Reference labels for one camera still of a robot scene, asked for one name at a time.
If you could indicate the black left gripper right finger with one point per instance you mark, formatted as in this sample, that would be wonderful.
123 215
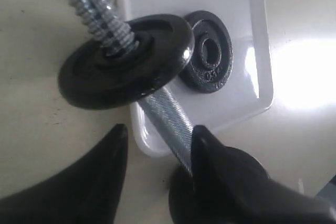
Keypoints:
227 185

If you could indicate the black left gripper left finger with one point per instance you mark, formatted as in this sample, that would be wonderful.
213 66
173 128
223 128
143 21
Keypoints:
88 191

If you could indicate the chrome threaded dumbbell bar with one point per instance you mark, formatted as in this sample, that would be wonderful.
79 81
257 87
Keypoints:
164 112

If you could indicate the black weight plate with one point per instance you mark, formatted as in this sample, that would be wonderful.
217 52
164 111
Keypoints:
211 63

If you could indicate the white plastic tray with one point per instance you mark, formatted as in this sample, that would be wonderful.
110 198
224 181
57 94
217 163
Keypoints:
249 89

